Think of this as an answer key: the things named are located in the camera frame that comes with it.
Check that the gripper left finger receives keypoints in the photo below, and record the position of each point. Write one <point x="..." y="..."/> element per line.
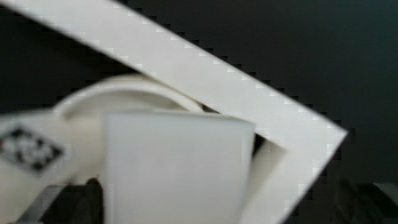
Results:
<point x="66" y="205"/>

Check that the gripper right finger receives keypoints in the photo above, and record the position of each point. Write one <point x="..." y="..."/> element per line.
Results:
<point x="365" y="203"/>

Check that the white stool leg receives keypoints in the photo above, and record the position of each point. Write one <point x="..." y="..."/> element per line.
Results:
<point x="177" y="166"/>
<point x="34" y="156"/>

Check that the white round stool seat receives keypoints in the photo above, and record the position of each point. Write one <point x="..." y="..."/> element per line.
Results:
<point x="123" y="93"/>

